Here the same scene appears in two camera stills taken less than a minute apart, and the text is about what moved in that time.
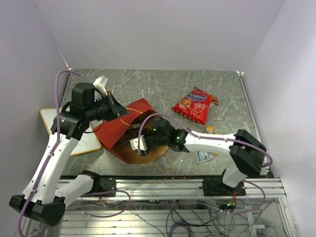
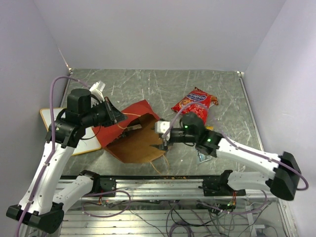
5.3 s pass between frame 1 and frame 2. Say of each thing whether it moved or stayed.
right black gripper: moved
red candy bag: stayed
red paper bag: stayed
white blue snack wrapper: stayed
